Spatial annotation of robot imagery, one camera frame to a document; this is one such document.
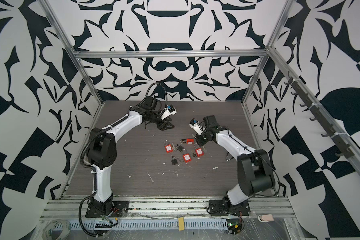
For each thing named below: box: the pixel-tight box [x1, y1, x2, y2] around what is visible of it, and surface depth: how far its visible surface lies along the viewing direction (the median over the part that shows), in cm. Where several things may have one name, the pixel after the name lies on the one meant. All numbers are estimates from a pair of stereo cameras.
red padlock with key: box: [164, 140, 177, 154], surface depth 96 cm
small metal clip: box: [225, 151, 235, 161], surface depth 92 cm
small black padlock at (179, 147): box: [175, 144, 184, 152], surface depth 98 cm
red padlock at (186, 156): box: [182, 148, 192, 163], surface depth 93 cm
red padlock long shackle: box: [194, 143, 205, 157], surface depth 95 cm
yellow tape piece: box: [179, 217, 185, 231], surface depth 71 cm
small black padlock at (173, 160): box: [171, 155, 178, 166], surface depth 92 cm
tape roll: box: [42, 219, 72, 240], surface depth 68 cm
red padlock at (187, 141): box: [180, 138, 195, 145], surface depth 98 cm
